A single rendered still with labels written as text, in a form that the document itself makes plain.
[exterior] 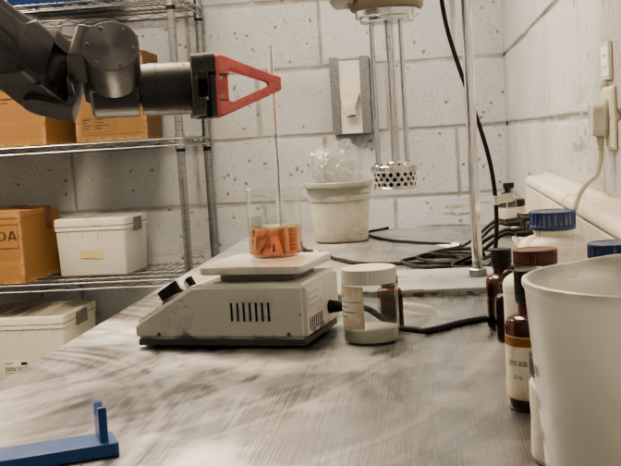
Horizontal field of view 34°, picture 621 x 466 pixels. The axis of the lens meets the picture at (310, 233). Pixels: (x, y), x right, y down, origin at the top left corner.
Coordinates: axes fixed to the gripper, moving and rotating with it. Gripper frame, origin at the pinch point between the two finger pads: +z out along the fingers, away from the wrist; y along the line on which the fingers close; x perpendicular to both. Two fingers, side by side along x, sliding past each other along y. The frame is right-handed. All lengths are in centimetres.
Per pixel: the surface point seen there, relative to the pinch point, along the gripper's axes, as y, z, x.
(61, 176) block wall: 257, -45, 15
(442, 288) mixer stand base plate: 17.5, 23.3, 27.0
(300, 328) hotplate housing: -8.7, 0.3, 26.0
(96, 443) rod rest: -39, -19, 27
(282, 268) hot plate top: -7.4, -1.1, 19.7
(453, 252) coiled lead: 56, 37, 27
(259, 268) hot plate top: -6.3, -3.4, 19.6
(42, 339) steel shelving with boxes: 217, -51, 65
